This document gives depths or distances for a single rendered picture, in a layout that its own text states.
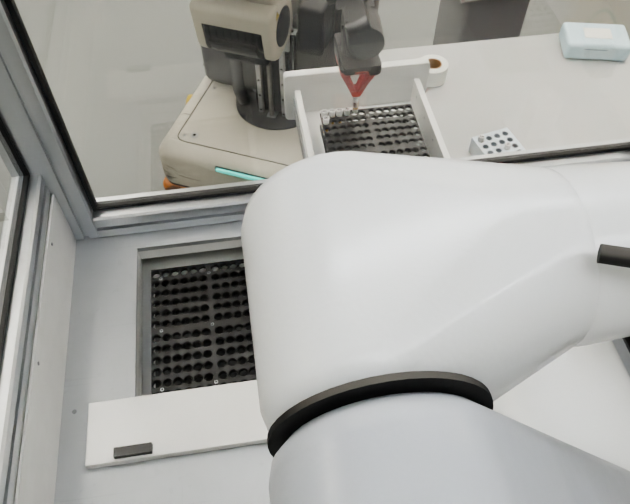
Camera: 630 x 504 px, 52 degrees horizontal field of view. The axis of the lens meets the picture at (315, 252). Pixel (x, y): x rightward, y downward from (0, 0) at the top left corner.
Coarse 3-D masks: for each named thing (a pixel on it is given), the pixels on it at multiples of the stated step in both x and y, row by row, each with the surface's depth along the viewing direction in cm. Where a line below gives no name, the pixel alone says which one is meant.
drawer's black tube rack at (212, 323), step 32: (160, 288) 98; (192, 288) 99; (224, 288) 102; (160, 320) 95; (192, 320) 95; (224, 320) 95; (160, 352) 92; (192, 352) 92; (224, 352) 96; (160, 384) 92; (192, 384) 89
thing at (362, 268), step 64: (256, 192) 32; (320, 192) 29; (384, 192) 29; (448, 192) 28; (512, 192) 27; (576, 192) 28; (256, 256) 30; (320, 256) 27; (384, 256) 27; (448, 256) 26; (512, 256) 26; (576, 256) 26; (256, 320) 29; (320, 320) 26; (384, 320) 25; (448, 320) 25; (512, 320) 26; (576, 320) 27; (320, 384) 25; (384, 384) 24; (448, 384) 25; (512, 384) 28; (576, 384) 45; (320, 448) 23; (384, 448) 22; (448, 448) 22; (512, 448) 24; (576, 448) 31
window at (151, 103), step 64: (64, 0) 70; (128, 0) 71; (192, 0) 72; (256, 0) 73; (320, 0) 74; (384, 0) 76; (448, 0) 77; (512, 0) 78; (576, 0) 80; (64, 64) 76; (128, 64) 77; (192, 64) 78; (256, 64) 80; (320, 64) 81; (384, 64) 83; (448, 64) 84; (512, 64) 86; (576, 64) 88; (128, 128) 85; (192, 128) 86; (256, 128) 88; (320, 128) 90; (384, 128) 92; (448, 128) 94; (512, 128) 96; (576, 128) 98; (128, 192) 94; (192, 192) 96
